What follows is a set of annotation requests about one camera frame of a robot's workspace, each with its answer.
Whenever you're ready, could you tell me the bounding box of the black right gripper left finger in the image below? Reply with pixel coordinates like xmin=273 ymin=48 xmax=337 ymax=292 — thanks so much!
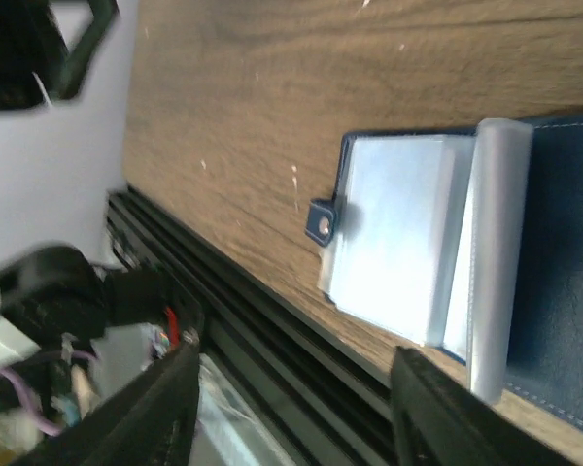
xmin=13 ymin=329 xmax=200 ymax=466

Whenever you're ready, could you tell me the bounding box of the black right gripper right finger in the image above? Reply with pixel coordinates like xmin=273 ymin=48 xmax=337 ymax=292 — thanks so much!
xmin=391 ymin=347 xmax=572 ymax=466

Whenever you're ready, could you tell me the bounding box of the blue leather card holder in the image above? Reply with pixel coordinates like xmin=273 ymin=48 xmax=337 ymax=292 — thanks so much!
xmin=305 ymin=116 xmax=583 ymax=431

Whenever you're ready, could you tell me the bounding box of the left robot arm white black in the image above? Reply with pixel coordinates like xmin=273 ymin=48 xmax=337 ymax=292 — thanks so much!
xmin=0 ymin=244 xmax=205 ymax=347

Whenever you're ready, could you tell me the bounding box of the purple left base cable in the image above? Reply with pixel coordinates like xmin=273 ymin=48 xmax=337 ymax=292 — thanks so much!
xmin=0 ymin=349 xmax=98 ymax=438

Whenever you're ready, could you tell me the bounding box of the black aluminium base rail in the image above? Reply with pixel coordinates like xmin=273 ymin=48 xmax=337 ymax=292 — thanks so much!
xmin=107 ymin=189 xmax=395 ymax=465

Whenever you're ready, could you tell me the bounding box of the left black frame post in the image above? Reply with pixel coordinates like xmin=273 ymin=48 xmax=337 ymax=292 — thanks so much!
xmin=0 ymin=0 xmax=122 ymax=113

